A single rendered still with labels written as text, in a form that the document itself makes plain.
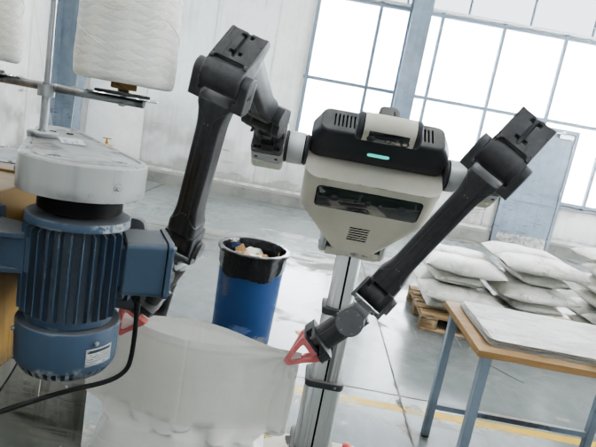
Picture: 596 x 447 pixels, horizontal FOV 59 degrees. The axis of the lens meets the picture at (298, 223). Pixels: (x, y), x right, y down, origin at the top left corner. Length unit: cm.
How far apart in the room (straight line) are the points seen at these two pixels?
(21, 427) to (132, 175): 123
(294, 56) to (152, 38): 829
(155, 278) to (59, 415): 102
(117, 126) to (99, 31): 884
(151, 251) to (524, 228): 920
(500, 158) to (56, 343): 78
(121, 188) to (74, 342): 24
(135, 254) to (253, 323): 267
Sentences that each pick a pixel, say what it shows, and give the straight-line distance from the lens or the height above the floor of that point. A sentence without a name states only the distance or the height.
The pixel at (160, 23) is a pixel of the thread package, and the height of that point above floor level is 163.
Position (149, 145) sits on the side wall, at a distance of 957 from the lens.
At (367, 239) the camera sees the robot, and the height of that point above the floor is 121.
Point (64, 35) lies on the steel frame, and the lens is 988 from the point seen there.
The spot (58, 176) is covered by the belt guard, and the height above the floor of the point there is 140.
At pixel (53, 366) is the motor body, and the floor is 112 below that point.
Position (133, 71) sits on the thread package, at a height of 155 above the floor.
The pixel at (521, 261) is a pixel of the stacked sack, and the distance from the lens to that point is 463.
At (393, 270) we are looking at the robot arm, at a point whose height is 126.
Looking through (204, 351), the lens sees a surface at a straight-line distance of 118.
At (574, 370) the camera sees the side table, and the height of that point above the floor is 74.
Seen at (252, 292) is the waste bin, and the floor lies 41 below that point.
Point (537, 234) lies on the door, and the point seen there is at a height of 31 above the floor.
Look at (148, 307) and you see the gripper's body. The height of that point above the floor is 107.
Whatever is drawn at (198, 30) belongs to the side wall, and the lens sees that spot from 944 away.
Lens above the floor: 153
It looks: 11 degrees down
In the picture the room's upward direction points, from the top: 10 degrees clockwise
